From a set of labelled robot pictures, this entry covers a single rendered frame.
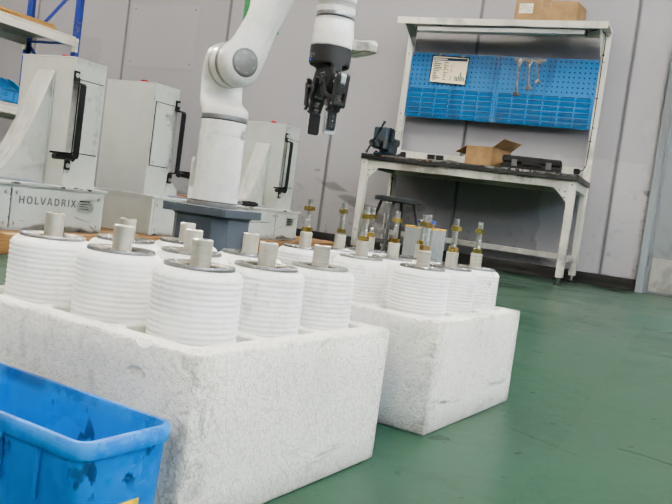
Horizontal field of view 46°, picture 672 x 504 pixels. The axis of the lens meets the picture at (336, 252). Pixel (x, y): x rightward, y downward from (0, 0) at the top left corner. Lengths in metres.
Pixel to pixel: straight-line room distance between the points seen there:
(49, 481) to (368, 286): 0.75
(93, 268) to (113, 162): 3.10
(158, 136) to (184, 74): 4.01
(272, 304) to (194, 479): 0.22
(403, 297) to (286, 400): 0.44
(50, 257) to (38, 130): 2.54
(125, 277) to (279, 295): 0.17
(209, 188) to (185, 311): 0.78
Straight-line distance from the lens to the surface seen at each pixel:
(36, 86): 3.56
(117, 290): 0.88
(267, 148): 4.99
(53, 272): 0.97
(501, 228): 6.42
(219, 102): 1.58
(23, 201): 3.23
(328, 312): 0.99
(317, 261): 1.02
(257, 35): 1.59
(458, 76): 6.51
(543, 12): 6.22
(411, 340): 1.24
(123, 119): 3.97
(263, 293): 0.89
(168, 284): 0.81
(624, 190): 6.30
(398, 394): 1.26
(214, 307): 0.81
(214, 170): 1.56
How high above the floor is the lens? 0.33
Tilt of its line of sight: 3 degrees down
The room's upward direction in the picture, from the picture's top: 8 degrees clockwise
